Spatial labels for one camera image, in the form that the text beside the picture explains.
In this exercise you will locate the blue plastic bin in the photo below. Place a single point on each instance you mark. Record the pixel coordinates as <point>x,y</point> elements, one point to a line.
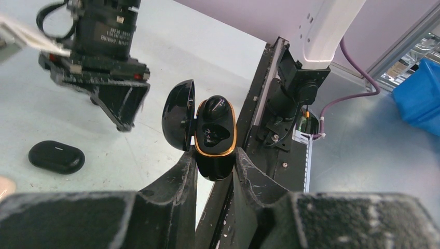
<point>417,98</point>

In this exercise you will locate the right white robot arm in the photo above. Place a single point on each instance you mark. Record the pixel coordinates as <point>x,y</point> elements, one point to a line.
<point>177,43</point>

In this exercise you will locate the black oval charging case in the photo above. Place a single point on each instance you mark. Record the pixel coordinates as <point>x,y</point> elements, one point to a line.
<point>56,157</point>

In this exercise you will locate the black ear-hook earbud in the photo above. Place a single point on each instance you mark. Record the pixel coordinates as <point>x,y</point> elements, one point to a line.
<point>216,107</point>

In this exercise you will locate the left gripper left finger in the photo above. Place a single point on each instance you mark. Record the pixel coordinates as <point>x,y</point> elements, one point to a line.
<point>161,215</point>

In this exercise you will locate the black gold-striped charging case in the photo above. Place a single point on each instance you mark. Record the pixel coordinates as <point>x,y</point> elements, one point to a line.
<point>184,127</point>

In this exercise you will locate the right aluminium frame post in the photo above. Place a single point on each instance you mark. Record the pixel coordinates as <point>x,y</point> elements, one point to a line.
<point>420,41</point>

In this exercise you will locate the grey slotted cable duct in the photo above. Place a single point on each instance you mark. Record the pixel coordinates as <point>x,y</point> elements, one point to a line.
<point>307,140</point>

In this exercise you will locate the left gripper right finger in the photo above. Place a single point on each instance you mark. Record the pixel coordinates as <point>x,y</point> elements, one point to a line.
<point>359,220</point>

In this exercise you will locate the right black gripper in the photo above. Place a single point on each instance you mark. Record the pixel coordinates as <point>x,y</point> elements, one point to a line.
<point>118,87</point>

